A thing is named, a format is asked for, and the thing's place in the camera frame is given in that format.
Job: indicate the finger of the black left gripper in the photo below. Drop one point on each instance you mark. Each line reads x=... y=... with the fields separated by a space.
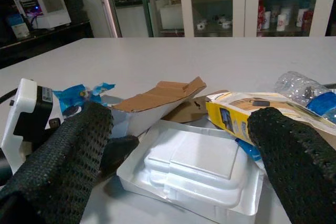
x=118 y=150

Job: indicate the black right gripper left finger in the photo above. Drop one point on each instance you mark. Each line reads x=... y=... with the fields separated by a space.
x=57 y=169

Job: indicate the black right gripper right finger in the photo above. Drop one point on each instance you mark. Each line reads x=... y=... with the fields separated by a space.
x=296 y=169

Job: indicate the cardboard with white side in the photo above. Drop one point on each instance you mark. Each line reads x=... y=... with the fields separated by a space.
x=162 y=95

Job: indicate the crumpled blue wrapper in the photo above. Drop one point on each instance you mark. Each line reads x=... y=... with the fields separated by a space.
x=71 y=96

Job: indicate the dark blue packet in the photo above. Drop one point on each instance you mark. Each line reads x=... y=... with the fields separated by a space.
x=249 y=150

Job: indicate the flat brown cardboard piece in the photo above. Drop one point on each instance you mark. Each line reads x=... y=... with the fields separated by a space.
x=183 y=112

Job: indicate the crushed clear plastic bottle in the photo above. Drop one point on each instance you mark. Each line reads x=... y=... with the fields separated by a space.
x=296 y=87

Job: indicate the white foam packaging tray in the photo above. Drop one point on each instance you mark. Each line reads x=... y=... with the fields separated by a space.
x=199 y=161

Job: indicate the black shelf unit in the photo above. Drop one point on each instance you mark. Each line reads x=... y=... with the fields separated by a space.
x=52 y=36

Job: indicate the yellow blister package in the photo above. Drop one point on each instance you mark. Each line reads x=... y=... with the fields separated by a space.
x=231 y=108

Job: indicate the white glass panel machine case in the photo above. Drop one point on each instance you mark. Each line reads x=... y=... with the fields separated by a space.
x=56 y=20

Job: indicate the plain white box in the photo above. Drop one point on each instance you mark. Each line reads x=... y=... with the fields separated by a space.
x=170 y=16

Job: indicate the white cup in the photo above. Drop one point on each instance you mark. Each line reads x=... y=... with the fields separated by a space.
x=281 y=22
x=302 y=18
x=267 y=19

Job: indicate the white glass door cabinet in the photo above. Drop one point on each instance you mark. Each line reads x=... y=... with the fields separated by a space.
x=246 y=6

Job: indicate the glass door with frame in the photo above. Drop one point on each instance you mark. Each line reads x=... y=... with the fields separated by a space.
x=147 y=3

